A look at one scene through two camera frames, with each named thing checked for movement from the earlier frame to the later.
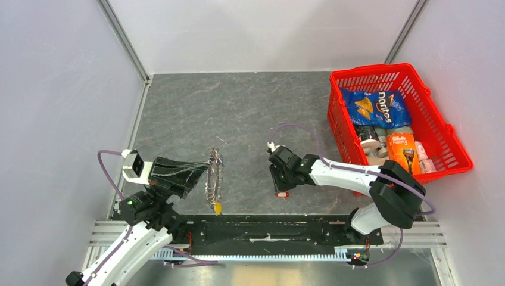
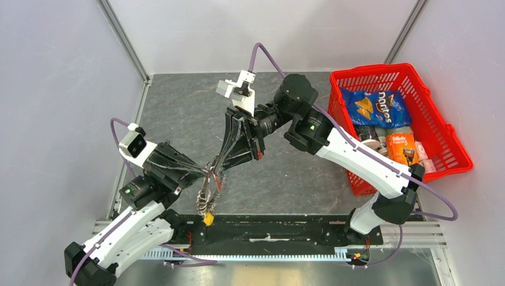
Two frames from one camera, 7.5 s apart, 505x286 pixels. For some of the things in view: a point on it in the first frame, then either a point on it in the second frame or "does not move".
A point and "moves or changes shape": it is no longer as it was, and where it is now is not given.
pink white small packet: [426, 164] does not move
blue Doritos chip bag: [384, 109] does not move
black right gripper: [279, 185] to [242, 139]
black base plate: [268, 233] does not move
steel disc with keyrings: [214, 179] moves or changes shape
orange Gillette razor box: [401, 148] does not move
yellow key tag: [218, 208] to [209, 218]
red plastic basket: [433, 128] does not move
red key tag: [283, 195] to [219, 183]
